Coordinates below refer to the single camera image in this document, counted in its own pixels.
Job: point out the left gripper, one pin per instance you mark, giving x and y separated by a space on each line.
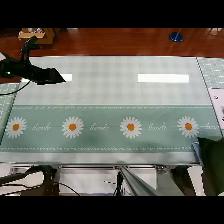
46 76

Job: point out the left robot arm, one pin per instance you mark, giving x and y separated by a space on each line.
16 68

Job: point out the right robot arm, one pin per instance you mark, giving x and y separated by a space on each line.
195 181

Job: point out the wooden furniture piece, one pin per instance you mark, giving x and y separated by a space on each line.
36 34

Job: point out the blue round object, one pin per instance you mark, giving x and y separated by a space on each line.
176 36

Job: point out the lavender garment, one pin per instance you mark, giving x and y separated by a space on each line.
196 151

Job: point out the silver frame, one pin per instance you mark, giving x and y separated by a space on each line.
100 157

